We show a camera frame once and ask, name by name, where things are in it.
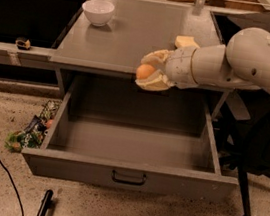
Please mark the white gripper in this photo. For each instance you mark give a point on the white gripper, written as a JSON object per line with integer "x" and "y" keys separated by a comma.
{"x": 178, "y": 68}

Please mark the orange fruit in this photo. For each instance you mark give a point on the orange fruit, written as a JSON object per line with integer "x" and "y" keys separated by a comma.
{"x": 144, "y": 71}

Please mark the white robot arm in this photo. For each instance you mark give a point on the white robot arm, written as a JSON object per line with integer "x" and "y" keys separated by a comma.
{"x": 243, "y": 63}

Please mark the grey cabinet counter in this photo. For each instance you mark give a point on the grey cabinet counter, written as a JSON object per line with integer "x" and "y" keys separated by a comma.
{"x": 137, "y": 28}

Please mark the grey open drawer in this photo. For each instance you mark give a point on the grey open drawer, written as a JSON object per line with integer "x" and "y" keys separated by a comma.
{"x": 106, "y": 123}

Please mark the yellow sponge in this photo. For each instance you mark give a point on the yellow sponge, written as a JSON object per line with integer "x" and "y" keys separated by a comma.
{"x": 185, "y": 41}

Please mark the white ceramic bowl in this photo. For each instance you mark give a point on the white ceramic bowl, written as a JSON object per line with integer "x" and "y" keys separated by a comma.
{"x": 98, "y": 12}

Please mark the black office chair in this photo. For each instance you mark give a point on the black office chair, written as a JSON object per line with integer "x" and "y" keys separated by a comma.
{"x": 243, "y": 131}

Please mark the small yellow black object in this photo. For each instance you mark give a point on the small yellow black object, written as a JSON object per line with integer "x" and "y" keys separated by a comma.
{"x": 23, "y": 43}

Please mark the black cylindrical rod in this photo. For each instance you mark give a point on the black cylindrical rod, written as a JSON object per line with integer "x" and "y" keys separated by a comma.
{"x": 45, "y": 203}

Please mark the black drawer handle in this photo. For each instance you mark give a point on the black drawer handle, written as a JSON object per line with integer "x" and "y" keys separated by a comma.
{"x": 128, "y": 179}

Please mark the metal shelf rail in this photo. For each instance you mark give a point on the metal shelf rail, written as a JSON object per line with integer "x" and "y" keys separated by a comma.
{"x": 36, "y": 57}

